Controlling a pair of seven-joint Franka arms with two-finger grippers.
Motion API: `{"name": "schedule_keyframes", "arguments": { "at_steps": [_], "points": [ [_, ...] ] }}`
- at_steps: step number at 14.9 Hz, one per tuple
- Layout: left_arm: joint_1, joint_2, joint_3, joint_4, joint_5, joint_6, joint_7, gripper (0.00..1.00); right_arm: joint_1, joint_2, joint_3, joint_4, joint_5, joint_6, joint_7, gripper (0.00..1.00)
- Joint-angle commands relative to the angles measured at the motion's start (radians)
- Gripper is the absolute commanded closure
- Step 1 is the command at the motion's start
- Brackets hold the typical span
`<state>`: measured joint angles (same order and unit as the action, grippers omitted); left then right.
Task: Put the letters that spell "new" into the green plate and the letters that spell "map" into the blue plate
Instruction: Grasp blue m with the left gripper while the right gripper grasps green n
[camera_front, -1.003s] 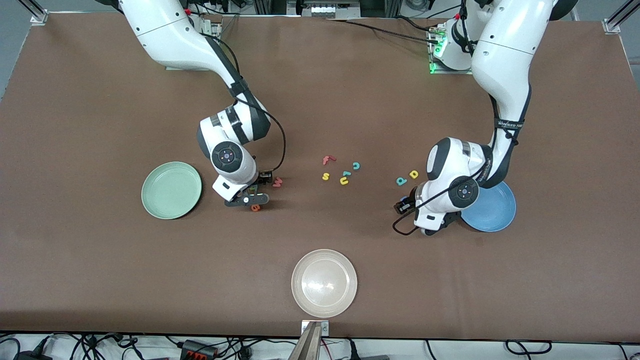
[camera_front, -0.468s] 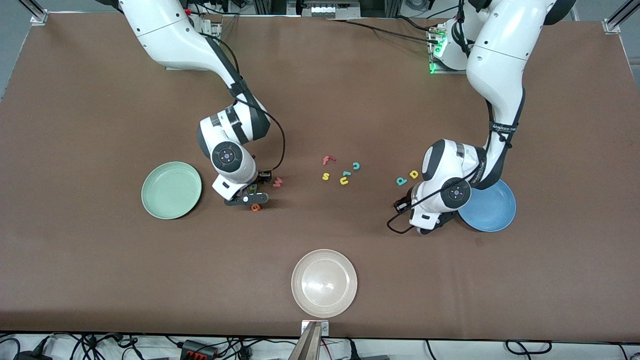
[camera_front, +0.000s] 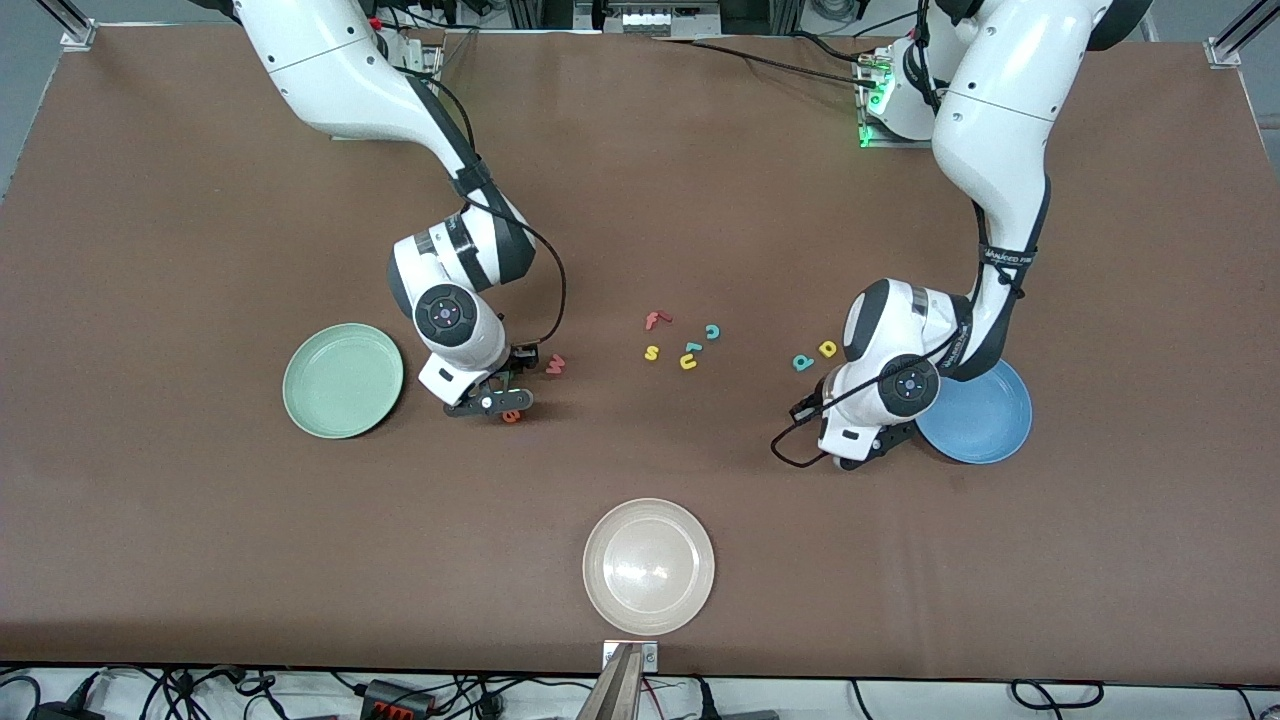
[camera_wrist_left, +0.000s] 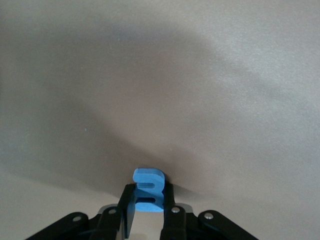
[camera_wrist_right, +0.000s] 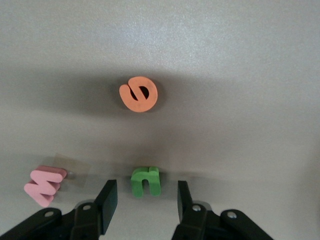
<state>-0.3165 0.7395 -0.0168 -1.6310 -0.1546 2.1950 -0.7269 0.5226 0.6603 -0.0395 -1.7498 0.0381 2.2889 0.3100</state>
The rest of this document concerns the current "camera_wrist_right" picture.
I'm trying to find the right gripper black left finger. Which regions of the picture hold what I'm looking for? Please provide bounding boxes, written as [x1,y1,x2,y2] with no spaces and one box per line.
[0,179,118,240]

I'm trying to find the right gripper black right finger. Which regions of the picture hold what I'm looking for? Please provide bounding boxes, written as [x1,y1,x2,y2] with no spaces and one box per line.
[171,180,276,240]

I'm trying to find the green foam letter n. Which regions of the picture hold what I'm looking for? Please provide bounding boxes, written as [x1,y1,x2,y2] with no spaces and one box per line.
[130,166,161,199]

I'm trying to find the pink foam letter w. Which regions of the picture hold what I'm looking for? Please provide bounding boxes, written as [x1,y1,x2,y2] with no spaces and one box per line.
[23,164,68,208]

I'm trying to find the orange foam letter e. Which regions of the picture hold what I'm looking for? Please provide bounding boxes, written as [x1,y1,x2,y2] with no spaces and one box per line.
[118,76,159,113]

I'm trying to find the clear tape patch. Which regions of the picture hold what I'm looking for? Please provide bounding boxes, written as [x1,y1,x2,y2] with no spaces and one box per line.
[53,152,91,191]

